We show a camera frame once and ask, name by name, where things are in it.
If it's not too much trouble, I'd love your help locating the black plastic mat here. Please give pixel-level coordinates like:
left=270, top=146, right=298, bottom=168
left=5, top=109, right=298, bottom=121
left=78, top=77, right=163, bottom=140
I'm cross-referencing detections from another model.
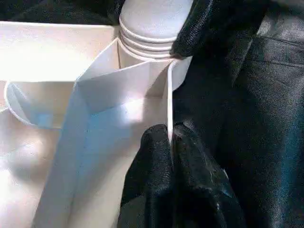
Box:
left=0, top=0, right=304, bottom=228

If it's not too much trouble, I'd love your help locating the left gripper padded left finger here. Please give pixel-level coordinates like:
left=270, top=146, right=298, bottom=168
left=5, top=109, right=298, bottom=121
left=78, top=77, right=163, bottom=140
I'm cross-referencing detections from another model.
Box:
left=117, top=124, right=175, bottom=228

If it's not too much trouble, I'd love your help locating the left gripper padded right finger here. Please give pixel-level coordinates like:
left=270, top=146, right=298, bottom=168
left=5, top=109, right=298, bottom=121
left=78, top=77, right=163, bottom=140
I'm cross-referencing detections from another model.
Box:
left=171, top=123, right=247, bottom=228

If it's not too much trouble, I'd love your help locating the white plastic table leg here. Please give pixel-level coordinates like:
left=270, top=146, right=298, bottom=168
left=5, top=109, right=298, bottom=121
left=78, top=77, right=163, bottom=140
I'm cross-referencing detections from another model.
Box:
left=119, top=0, right=193, bottom=60

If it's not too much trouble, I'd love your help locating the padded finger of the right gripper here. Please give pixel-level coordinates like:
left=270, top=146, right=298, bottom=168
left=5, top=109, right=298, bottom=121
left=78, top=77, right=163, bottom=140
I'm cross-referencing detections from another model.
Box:
left=172, top=0, right=247, bottom=57

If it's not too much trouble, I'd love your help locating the white plastic table top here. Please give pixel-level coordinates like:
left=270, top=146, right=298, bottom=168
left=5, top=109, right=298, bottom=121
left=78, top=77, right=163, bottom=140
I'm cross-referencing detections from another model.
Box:
left=0, top=21, right=193, bottom=228

